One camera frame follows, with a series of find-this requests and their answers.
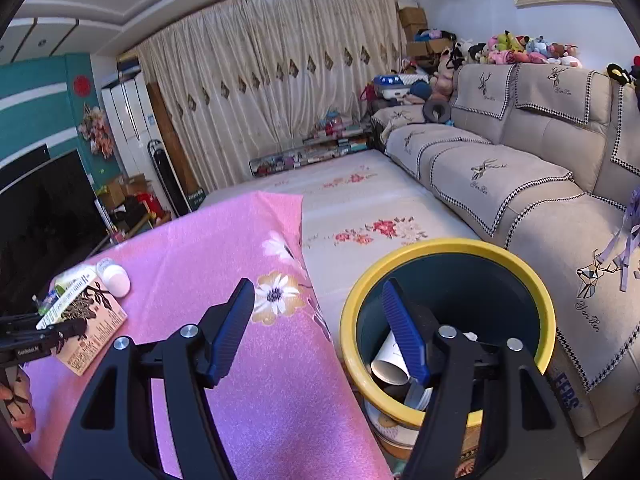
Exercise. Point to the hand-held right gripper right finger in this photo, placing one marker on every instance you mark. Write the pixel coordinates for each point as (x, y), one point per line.
(405, 335)

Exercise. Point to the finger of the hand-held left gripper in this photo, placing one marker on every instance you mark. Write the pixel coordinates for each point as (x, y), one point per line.
(67, 330)

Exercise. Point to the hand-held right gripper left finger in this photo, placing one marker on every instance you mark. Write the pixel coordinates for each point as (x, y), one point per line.
(232, 330)

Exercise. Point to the white paper cup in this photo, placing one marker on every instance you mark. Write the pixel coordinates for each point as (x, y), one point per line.
(390, 360)

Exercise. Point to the floral print milk carton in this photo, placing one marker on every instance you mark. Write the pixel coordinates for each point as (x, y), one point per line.
(97, 330)

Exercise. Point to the yellow-rimmed dark waste bin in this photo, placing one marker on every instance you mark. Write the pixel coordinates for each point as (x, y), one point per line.
(505, 280)

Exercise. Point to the person's left hand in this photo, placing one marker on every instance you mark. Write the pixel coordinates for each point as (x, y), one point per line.
(24, 405)

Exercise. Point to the clear plastic bottle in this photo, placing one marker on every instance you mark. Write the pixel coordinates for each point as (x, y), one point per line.
(42, 302)

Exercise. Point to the green and white carton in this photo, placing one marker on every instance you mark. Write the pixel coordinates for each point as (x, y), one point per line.
(72, 285)

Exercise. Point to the white plastic bottle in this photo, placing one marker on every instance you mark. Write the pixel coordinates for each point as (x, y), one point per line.
(115, 277)

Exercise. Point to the pink floral tablecloth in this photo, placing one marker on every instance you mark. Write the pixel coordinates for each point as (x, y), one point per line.
(200, 260)

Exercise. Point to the floral patterned container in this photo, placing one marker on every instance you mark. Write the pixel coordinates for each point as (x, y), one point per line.
(395, 432)

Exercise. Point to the large curved television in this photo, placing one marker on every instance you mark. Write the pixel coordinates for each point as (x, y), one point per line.
(45, 230)

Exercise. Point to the green box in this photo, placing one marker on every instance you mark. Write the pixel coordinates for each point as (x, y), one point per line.
(196, 199)

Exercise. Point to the floral bed sheet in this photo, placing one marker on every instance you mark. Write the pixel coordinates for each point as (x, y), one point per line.
(360, 200)

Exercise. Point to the red container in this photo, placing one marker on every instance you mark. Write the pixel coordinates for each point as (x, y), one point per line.
(153, 202)

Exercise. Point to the open cardboard boxes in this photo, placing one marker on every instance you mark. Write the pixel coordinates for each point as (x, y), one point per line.
(127, 192)

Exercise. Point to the black tower fan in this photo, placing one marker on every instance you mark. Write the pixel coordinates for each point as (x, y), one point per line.
(167, 180)

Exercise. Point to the hanging flower decoration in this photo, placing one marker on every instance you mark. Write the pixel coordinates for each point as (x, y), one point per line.
(97, 132)

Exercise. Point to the beige sofa with covers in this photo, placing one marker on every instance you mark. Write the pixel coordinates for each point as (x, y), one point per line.
(540, 185)

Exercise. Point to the white standing air conditioner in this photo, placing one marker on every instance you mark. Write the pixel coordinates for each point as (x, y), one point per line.
(132, 120)

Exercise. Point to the grey neck pillow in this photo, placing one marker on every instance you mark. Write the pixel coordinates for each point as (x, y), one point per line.
(437, 111)

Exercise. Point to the lavender ribbon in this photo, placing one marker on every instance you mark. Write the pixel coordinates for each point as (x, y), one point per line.
(622, 255)

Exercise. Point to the red round paper decoration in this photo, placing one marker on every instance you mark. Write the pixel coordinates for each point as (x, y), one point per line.
(83, 86)

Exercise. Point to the pile of plush toys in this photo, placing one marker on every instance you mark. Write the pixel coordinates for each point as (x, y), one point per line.
(415, 85)

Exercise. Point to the beige patterned curtain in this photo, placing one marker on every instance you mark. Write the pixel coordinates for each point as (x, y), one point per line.
(270, 75)

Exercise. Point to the stacked cardboard boxes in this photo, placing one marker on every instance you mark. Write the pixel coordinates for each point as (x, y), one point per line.
(414, 30)

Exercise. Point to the row of plush toys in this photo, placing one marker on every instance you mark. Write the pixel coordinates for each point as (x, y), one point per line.
(520, 50)

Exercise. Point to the wall-mounted black television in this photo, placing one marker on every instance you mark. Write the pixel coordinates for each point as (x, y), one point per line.
(20, 165)

